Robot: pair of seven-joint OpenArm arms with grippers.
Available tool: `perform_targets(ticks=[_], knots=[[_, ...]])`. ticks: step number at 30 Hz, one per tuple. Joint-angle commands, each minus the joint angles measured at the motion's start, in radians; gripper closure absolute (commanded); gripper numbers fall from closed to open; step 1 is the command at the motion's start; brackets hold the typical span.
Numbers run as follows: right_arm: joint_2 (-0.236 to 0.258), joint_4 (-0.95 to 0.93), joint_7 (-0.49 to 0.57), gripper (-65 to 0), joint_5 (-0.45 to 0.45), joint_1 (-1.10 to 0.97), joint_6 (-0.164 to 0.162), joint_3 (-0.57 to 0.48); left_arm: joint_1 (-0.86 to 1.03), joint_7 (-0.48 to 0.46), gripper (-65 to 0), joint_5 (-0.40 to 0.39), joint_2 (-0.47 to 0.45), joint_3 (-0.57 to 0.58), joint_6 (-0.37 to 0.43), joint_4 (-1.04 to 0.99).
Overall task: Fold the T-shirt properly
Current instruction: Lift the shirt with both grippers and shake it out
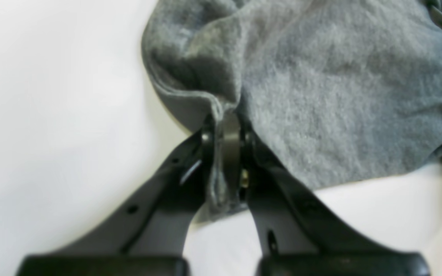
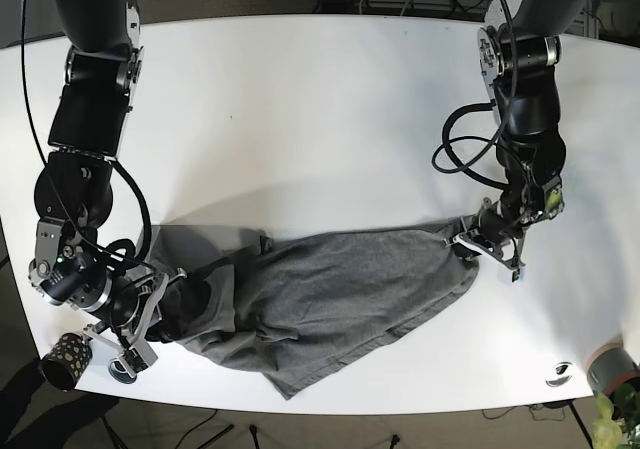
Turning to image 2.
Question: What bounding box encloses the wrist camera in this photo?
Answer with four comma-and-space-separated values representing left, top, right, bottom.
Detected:
505, 267, 526, 284
118, 346, 158, 375

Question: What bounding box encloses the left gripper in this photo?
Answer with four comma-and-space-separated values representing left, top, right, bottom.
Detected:
444, 198, 525, 271

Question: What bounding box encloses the right silver table grommet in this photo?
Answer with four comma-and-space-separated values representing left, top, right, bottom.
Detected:
544, 362, 573, 388

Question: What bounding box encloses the grey plant pot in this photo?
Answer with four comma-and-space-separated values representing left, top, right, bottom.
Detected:
585, 342, 639, 396

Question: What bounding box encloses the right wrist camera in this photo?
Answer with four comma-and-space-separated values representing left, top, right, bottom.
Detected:
118, 346, 158, 375

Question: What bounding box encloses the grey T-shirt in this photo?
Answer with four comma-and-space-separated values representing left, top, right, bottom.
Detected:
148, 220, 479, 399

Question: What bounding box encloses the silver table grommet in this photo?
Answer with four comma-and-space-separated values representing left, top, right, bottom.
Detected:
544, 362, 573, 388
108, 359, 137, 385

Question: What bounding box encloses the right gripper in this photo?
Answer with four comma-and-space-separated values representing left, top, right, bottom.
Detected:
82, 269, 187, 357

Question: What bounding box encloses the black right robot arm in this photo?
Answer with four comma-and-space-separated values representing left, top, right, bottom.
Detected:
29, 0, 169, 367

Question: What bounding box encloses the left silver table grommet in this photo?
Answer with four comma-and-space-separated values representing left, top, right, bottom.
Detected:
108, 359, 137, 385

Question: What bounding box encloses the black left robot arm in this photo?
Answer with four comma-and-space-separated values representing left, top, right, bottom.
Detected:
440, 0, 588, 280

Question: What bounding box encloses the green plant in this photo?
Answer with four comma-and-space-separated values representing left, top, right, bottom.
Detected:
592, 383, 639, 449

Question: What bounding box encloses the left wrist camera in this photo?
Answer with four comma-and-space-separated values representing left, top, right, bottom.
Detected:
505, 267, 526, 284

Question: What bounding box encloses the black gold spotted cup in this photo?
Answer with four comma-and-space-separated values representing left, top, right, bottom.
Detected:
39, 333, 92, 391

